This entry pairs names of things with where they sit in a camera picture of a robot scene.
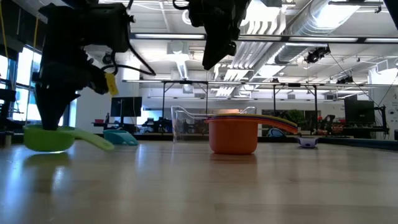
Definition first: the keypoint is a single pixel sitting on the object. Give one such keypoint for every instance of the purple measuring cup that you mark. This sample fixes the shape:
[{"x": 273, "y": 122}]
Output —
[{"x": 308, "y": 143}]

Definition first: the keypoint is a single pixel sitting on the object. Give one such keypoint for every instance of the black computer monitor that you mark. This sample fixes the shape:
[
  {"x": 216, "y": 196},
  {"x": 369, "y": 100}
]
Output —
[
  {"x": 126, "y": 106},
  {"x": 359, "y": 111}
]

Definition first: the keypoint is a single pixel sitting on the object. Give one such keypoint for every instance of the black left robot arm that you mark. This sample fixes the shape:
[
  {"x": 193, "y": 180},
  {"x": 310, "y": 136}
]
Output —
[{"x": 87, "y": 28}]

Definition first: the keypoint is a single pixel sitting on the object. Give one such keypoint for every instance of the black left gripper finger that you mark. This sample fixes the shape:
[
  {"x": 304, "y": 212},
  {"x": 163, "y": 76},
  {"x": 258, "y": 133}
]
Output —
[{"x": 54, "y": 109}]

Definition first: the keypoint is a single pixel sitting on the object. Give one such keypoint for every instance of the yellow gripper tag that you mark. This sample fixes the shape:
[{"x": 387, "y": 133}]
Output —
[{"x": 112, "y": 84}]

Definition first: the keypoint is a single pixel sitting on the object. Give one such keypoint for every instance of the teal measuring cup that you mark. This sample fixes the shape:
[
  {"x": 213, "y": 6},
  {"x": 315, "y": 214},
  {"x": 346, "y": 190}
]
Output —
[{"x": 119, "y": 138}]

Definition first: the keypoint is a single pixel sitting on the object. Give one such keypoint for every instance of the orange measuring cup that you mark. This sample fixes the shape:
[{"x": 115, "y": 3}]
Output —
[{"x": 233, "y": 137}]

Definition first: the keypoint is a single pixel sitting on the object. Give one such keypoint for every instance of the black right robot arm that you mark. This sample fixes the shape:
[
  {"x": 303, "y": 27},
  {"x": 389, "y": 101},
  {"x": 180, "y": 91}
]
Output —
[{"x": 393, "y": 9}]

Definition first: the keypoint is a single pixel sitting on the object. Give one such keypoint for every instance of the black metal rig frame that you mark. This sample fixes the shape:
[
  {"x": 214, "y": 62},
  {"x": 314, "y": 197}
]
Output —
[
  {"x": 315, "y": 105},
  {"x": 163, "y": 99}
]

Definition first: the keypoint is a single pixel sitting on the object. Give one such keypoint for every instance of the clear plastic basket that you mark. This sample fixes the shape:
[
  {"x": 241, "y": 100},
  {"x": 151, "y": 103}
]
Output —
[{"x": 186, "y": 124}]

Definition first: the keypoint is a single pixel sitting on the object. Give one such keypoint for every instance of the green leafy room plant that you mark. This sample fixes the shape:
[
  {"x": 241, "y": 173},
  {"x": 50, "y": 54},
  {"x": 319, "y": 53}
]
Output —
[{"x": 297, "y": 117}]

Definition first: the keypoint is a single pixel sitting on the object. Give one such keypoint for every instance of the green measuring cup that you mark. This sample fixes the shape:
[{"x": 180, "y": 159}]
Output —
[{"x": 46, "y": 140}]

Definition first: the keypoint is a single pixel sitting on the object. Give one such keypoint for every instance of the black aluminium table frame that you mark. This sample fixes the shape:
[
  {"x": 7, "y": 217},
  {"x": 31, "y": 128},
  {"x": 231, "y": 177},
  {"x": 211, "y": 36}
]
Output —
[{"x": 357, "y": 143}]

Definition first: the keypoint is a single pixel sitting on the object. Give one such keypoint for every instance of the ceiling strip light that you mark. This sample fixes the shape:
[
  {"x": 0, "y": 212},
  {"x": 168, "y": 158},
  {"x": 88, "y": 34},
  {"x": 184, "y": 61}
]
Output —
[
  {"x": 169, "y": 36},
  {"x": 323, "y": 39},
  {"x": 381, "y": 40}
]

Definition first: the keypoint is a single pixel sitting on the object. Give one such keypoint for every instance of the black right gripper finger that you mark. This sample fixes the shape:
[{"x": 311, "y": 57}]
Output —
[{"x": 217, "y": 54}]

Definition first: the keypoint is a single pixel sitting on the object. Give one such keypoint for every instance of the silver ceiling air duct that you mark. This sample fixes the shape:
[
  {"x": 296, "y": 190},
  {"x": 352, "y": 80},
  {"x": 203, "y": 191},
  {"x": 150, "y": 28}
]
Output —
[{"x": 311, "y": 21}]

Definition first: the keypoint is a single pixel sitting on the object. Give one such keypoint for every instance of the blue rounded object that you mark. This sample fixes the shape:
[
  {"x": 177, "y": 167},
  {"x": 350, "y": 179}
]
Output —
[{"x": 275, "y": 133}]

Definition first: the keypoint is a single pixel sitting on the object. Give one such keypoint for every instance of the black ceiling-mounted camera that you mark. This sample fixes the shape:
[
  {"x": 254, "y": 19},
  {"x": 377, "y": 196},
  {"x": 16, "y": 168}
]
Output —
[{"x": 317, "y": 55}]

